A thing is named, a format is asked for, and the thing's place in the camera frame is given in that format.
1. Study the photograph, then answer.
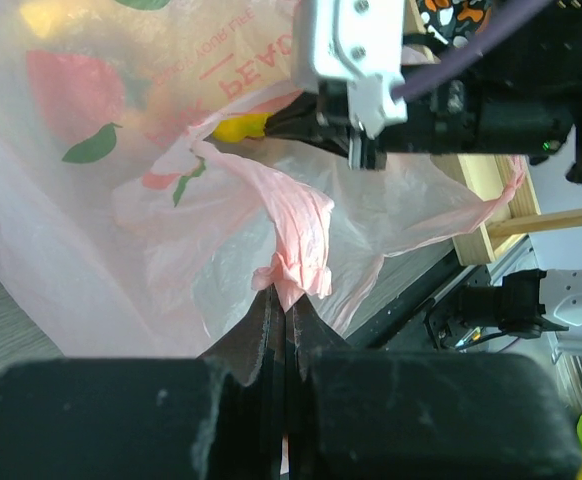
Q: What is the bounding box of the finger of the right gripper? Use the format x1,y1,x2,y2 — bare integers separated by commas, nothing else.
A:
264,92,350,157

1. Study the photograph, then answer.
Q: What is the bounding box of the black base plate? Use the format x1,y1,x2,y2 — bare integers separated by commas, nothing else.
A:
346,253,491,349

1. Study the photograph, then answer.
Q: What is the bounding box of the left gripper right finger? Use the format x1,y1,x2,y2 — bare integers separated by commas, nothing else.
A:
286,299,582,479

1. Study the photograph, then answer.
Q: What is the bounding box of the small yellow banana bunch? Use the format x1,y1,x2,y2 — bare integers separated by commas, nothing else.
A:
212,112,272,144

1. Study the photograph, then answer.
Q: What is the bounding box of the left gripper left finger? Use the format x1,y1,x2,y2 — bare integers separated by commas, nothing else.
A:
0,287,284,479

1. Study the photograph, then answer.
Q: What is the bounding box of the wooden tray frame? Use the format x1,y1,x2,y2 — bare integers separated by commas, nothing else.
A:
397,1,582,265

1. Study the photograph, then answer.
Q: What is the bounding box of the pink plastic bag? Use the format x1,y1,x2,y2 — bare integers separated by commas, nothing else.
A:
0,1,526,356

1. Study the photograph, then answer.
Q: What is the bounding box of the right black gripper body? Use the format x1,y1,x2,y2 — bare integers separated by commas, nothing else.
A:
316,75,482,170

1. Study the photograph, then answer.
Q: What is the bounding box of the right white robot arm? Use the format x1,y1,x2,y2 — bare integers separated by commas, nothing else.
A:
264,1,582,184

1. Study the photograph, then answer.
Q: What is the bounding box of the patterned orange black fabric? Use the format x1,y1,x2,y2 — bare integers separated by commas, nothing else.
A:
417,0,497,47

